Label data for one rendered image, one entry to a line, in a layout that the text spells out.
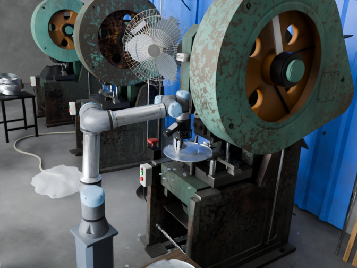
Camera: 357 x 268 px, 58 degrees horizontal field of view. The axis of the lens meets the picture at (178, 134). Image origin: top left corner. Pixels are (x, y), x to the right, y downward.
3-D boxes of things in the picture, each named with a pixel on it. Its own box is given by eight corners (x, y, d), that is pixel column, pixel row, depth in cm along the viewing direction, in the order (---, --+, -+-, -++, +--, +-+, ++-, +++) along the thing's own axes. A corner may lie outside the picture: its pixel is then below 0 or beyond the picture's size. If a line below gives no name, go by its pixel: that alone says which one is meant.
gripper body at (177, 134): (191, 139, 186) (193, 119, 182) (179, 141, 182) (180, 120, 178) (184, 135, 192) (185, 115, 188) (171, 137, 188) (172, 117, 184)
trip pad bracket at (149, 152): (152, 177, 217) (153, 149, 211) (146, 171, 225) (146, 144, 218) (160, 175, 220) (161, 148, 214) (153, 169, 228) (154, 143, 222)
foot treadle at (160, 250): (151, 264, 197) (151, 257, 195) (143, 254, 205) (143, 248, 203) (225, 235, 228) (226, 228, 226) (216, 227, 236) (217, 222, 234)
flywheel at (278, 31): (253, 178, 148) (217, 22, 111) (224, 161, 164) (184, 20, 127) (349, 103, 173) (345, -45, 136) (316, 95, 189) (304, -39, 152)
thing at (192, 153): (153, 154, 188) (153, 153, 187) (179, 139, 211) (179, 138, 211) (198, 166, 174) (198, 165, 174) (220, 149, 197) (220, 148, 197)
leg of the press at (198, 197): (190, 303, 185) (203, 157, 156) (179, 290, 194) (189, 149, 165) (295, 251, 234) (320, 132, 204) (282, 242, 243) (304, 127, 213)
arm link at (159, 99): (160, 98, 166) (179, 97, 170) (153, 93, 176) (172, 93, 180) (159, 112, 169) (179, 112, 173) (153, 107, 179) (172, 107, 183)
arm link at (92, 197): (82, 222, 161) (81, 198, 156) (80, 207, 173) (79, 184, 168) (107, 218, 165) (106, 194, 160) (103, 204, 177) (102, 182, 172)
